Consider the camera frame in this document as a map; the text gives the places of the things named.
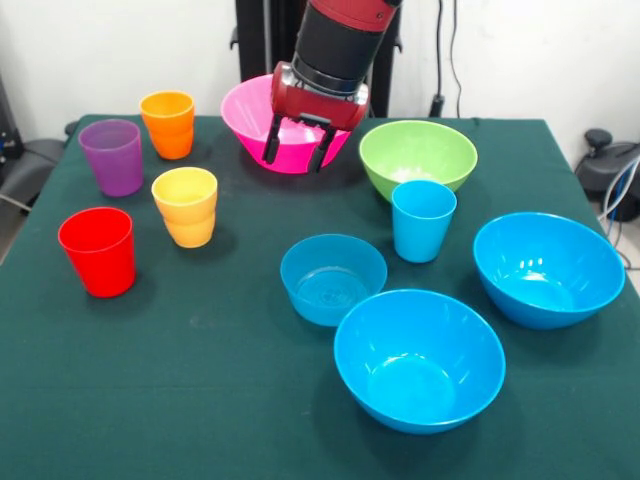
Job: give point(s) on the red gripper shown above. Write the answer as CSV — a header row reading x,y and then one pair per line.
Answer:
x,y
320,107

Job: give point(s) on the small blue bowl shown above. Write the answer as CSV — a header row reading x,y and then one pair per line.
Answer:
x,y
300,280

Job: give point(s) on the yellow cup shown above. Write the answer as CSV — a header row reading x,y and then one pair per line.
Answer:
x,y
185,220

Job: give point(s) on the pink bowl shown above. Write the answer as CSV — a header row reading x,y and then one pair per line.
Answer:
x,y
295,152

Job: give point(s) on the green bowl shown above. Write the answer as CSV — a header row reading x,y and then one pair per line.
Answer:
x,y
415,150

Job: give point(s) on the orange cup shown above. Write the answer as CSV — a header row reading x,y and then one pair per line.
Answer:
x,y
170,130

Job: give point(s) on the blue cup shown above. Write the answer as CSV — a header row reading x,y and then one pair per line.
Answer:
x,y
420,230

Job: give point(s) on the purple cup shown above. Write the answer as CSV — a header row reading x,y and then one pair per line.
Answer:
x,y
112,165

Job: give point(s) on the red cup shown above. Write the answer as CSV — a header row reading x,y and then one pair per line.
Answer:
x,y
100,260

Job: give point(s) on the dark green tablecloth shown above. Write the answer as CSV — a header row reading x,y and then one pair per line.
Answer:
x,y
200,375

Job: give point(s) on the large blue bowl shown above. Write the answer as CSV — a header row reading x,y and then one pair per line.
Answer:
x,y
420,380
550,280

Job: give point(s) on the black chair base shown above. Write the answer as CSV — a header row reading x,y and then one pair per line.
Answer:
x,y
600,170

